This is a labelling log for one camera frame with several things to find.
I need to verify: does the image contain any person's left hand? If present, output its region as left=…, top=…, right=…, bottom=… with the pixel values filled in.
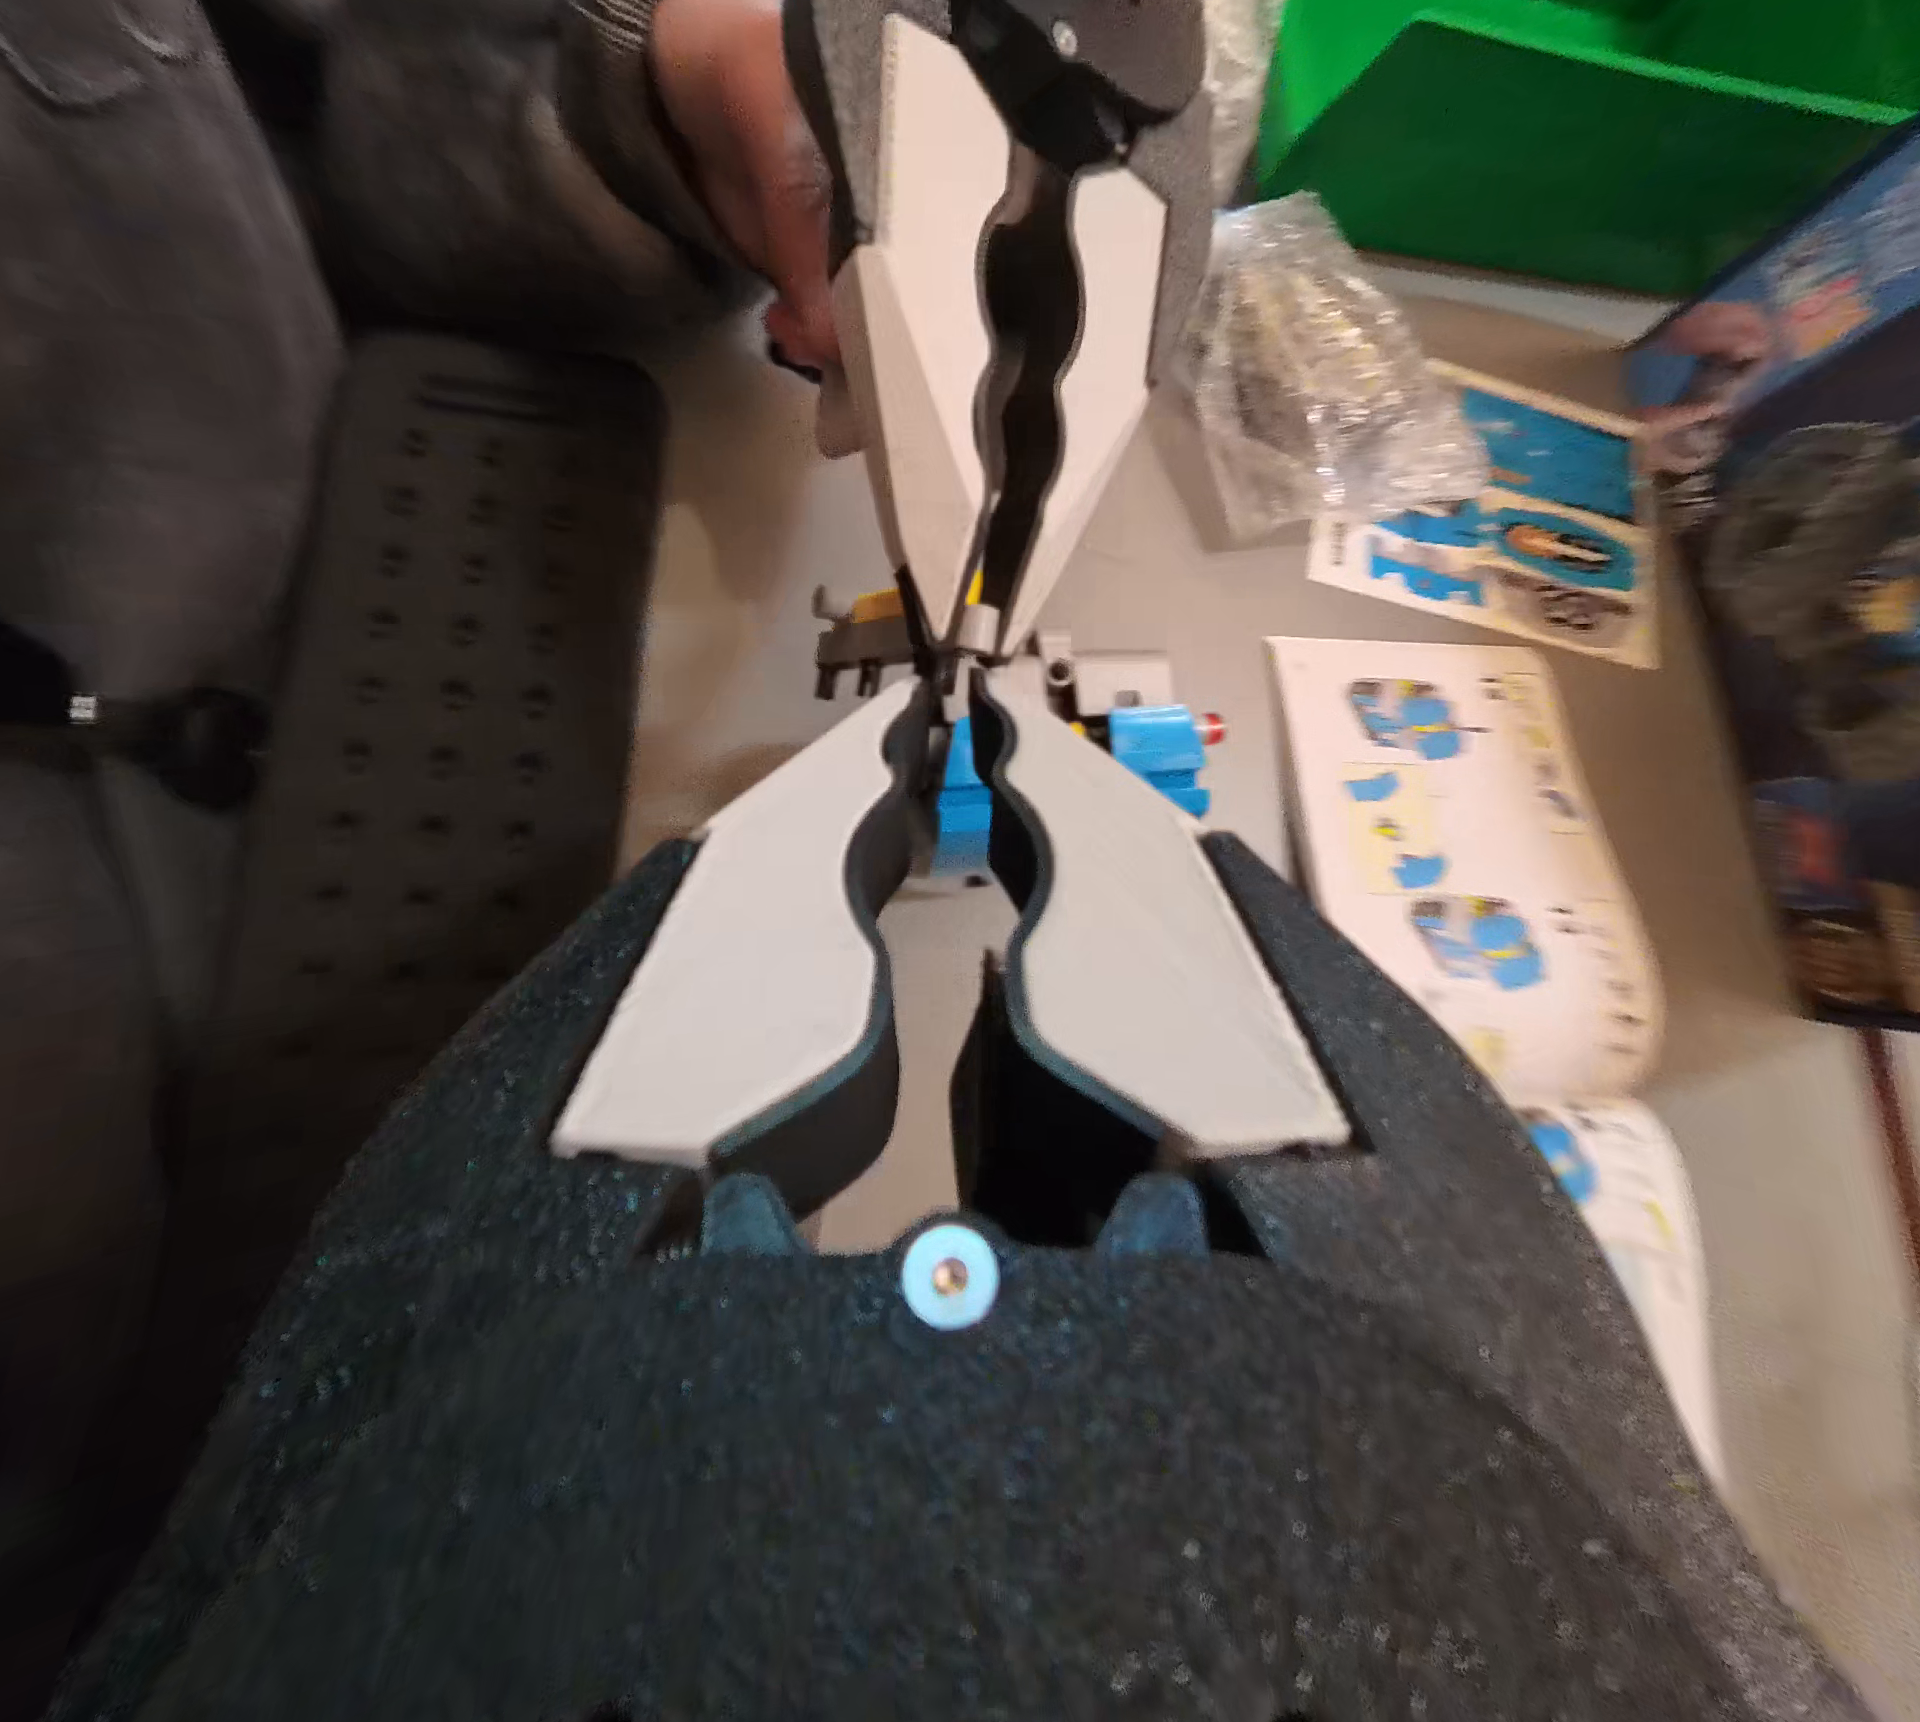
left=652, top=0, right=845, bottom=371

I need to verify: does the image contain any open instruction booklet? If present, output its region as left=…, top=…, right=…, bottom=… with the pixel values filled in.
left=1263, top=634, right=1731, bottom=1491

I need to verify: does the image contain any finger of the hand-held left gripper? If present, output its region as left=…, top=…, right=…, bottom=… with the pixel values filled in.
left=828, top=12, right=1036, bottom=652
left=959, top=156, right=1169, bottom=662

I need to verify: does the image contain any person's left forearm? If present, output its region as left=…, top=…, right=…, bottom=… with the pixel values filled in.
left=322, top=0, right=813, bottom=332

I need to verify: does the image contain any black strap with buckle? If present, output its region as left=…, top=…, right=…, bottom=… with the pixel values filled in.
left=0, top=624, right=275, bottom=813

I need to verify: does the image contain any grey perforated plastic chair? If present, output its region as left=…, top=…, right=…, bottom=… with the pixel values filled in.
left=211, top=327, right=672, bottom=1169

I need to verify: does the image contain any grey blue toy brick vehicle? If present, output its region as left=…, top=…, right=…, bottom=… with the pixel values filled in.
left=809, top=576, right=1235, bottom=893

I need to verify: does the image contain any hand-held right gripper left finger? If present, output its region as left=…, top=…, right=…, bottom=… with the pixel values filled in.
left=550, top=679, right=938, bottom=1221

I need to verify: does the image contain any toy sticker sheet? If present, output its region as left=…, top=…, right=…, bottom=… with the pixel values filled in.
left=1306, top=356, right=1670, bottom=673

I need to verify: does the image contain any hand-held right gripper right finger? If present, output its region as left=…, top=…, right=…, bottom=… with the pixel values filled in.
left=966, top=673, right=1355, bottom=1169

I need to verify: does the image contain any dark blue toy box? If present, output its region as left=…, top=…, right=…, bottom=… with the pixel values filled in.
left=1621, top=119, right=1920, bottom=1038

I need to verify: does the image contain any grey desk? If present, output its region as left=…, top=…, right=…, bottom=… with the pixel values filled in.
left=613, top=243, right=1920, bottom=1722

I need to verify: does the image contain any person's grey sweatshirt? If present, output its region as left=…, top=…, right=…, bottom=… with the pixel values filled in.
left=0, top=0, right=393, bottom=1722

